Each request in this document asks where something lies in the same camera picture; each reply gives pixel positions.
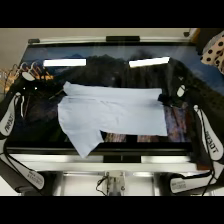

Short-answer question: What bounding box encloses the silver frame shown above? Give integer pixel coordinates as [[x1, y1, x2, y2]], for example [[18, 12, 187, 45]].
[[6, 35, 224, 197]]

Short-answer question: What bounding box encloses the black cable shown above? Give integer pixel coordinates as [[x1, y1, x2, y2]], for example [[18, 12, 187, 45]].
[[95, 175, 110, 197]]

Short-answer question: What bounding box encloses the light blue shirt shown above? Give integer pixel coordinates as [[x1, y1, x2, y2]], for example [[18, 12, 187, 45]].
[[57, 80, 169, 159]]

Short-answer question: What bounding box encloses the cream polka dot garment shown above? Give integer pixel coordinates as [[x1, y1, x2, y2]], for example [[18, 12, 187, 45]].
[[200, 30, 224, 75]]

